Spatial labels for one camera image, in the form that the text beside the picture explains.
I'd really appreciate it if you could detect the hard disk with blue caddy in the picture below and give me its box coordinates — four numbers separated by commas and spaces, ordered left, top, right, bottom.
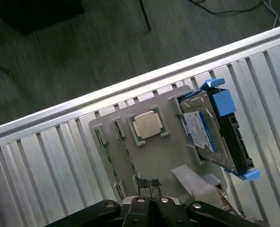
178, 78, 261, 182

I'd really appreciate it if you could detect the grey plastic parts rack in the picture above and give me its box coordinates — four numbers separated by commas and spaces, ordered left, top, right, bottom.
88, 85, 228, 215

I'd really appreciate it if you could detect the white floor cable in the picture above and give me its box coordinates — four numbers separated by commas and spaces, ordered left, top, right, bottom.
263, 0, 280, 28

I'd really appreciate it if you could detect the black cabinet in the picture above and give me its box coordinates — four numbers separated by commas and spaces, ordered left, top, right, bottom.
0, 0, 85, 36

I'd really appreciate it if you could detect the green RAM stick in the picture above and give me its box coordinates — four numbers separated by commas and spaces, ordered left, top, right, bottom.
114, 121, 141, 182

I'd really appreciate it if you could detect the black floor cable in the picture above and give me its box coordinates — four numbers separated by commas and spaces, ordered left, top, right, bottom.
195, 0, 271, 16

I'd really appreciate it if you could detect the black desk leg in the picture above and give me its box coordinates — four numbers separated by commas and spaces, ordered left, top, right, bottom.
138, 0, 152, 32

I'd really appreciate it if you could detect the silver CPU chip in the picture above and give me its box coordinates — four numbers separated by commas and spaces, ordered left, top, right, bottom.
132, 110, 163, 140

